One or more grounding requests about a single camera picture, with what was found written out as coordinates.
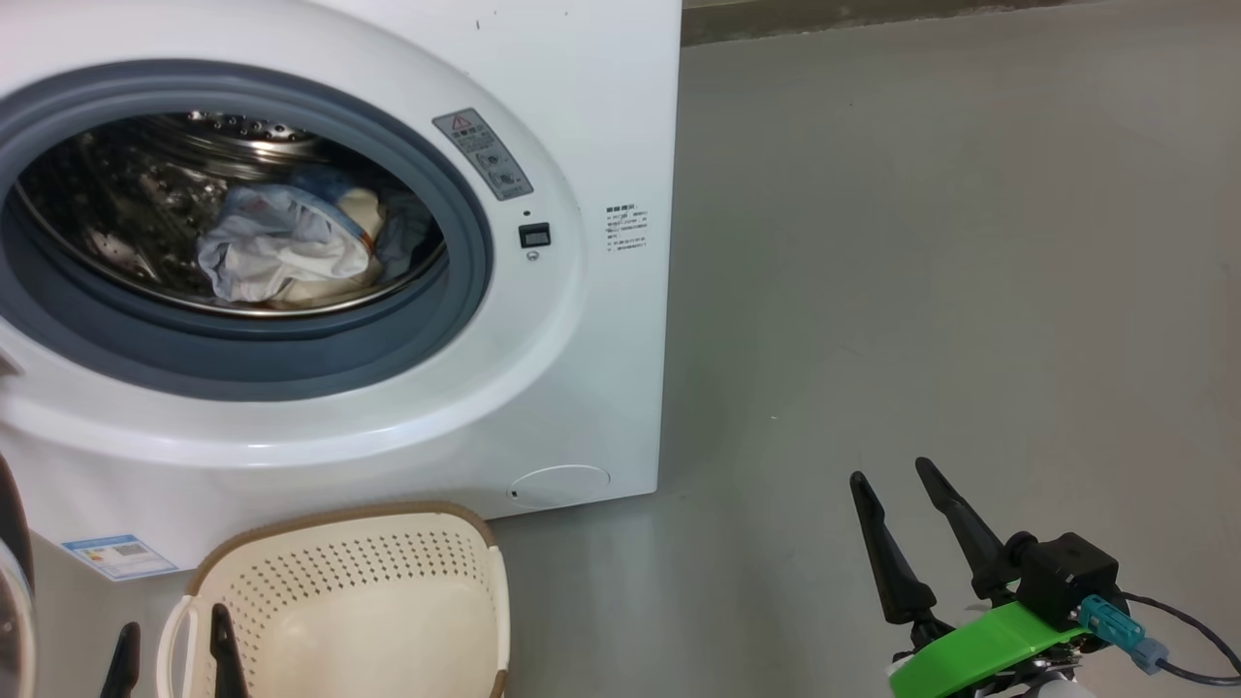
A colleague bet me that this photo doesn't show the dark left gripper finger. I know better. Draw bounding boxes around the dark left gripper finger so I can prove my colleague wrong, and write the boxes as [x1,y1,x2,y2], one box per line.
[209,603,249,698]
[100,622,142,698]

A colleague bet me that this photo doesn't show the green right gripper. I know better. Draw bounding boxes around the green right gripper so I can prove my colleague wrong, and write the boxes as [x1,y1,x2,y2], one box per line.
[850,458,1092,698]

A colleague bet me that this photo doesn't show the black-rimmed glass washer door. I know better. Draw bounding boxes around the black-rimmed glass washer door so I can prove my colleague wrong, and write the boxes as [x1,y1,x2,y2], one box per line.
[0,456,38,698]

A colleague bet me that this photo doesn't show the orange and blue cartoon garment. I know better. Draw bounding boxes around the orange and blue cartoon garment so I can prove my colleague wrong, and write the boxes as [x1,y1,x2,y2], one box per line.
[197,184,387,306]

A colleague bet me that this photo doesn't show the blue cartoon print garment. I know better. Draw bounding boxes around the blue cartoon print garment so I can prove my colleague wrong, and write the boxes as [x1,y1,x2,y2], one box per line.
[291,165,432,282]

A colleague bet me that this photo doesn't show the white front-load washing machine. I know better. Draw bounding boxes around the white front-load washing machine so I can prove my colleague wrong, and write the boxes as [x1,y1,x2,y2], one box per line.
[0,0,683,573]

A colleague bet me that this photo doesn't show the stainless steel washing machine drum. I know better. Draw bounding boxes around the stainless steel washing machine drum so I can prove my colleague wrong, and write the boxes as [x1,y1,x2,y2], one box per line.
[15,111,447,319]

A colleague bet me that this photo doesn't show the blue energy label sticker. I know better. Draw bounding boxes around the blue energy label sticker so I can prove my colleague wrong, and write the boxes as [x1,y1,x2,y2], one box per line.
[61,533,180,583]

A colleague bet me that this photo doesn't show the cream perforated laundry basket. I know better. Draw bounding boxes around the cream perforated laundry basket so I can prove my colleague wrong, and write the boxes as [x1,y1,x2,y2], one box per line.
[157,501,511,698]

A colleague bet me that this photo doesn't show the round white filter cover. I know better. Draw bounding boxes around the round white filter cover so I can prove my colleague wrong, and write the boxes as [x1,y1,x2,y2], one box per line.
[508,464,612,509]

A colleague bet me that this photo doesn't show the small printed text label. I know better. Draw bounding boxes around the small printed text label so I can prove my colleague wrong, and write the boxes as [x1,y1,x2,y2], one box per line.
[605,204,649,254]

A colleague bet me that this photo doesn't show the grey warning sticker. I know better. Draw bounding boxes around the grey warning sticker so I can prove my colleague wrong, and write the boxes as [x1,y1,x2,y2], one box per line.
[432,108,534,202]

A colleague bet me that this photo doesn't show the black cable with teal connector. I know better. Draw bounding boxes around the black cable with teal connector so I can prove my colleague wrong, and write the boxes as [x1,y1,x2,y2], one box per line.
[1078,593,1241,687]

